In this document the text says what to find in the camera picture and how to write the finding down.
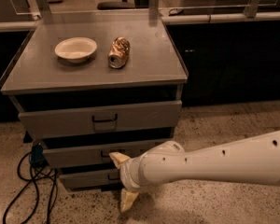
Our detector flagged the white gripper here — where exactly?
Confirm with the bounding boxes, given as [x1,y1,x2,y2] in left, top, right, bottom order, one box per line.
[109,152,146,212]

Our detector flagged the grey drawer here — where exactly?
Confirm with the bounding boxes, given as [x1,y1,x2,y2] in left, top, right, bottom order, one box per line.
[19,101,182,139]
[59,162,122,190]
[43,138,169,168]

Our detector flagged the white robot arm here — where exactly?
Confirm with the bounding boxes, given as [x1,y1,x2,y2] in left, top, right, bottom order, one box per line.
[109,131,280,212]

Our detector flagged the grey bottom drawer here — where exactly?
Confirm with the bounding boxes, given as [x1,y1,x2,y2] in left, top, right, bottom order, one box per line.
[59,162,122,190]

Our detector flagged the grey top drawer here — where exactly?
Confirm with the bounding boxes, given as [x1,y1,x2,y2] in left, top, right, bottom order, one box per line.
[19,101,182,139]

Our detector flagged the grey drawer cabinet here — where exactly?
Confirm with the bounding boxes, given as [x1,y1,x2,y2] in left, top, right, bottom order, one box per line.
[0,9,189,192]

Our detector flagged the blue power box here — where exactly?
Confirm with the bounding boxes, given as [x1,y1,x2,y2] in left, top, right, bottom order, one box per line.
[29,145,48,168]

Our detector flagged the crushed golden soda can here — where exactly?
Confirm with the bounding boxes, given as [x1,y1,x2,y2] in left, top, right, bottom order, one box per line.
[107,36,130,69]

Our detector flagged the white bowl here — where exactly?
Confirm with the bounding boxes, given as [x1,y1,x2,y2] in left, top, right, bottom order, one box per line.
[54,37,97,63]

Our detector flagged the dark counter with ledge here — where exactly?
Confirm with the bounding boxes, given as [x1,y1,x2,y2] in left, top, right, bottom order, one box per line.
[0,10,280,123]

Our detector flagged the black office chair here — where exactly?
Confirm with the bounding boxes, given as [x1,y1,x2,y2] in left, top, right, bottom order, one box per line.
[97,0,135,10]

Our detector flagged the black floor cables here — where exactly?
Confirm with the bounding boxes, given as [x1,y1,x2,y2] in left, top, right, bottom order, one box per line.
[1,151,60,224]

